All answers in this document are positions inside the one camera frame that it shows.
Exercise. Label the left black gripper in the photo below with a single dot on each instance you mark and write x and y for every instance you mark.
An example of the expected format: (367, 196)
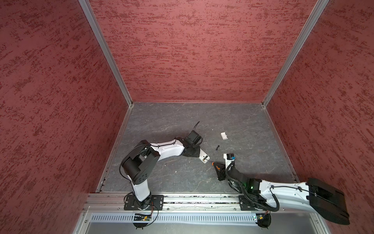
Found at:
(196, 154)

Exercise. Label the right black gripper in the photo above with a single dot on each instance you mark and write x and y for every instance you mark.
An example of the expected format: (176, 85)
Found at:
(222, 171)

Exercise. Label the white AC remote control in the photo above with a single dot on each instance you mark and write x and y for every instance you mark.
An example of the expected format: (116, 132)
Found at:
(203, 156)

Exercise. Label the white battery cover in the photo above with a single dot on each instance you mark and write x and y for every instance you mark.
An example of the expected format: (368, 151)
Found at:
(224, 136)

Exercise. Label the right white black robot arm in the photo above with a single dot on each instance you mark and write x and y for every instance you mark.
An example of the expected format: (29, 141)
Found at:
(313, 195)

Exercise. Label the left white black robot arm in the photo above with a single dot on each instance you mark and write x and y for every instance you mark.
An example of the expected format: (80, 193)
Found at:
(140, 161)

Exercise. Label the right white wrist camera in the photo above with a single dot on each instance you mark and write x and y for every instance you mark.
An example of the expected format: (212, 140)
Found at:
(229, 158)

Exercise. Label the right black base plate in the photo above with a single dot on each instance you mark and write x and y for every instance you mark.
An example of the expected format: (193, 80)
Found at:
(260, 205)

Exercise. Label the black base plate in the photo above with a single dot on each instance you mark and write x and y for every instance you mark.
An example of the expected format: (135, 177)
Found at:
(152, 202)
(260, 205)

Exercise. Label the white slotted cable duct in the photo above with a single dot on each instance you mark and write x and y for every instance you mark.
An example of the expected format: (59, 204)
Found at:
(185, 218)

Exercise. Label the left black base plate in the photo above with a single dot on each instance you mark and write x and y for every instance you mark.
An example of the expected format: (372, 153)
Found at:
(152, 202)

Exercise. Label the left aluminium corner post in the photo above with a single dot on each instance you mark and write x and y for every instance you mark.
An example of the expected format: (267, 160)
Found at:
(89, 14)

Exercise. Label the aluminium corner post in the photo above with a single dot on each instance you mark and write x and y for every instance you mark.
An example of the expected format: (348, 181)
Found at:
(301, 39)
(89, 14)

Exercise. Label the right aluminium corner post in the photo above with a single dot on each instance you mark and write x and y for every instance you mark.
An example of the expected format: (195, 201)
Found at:
(301, 39)

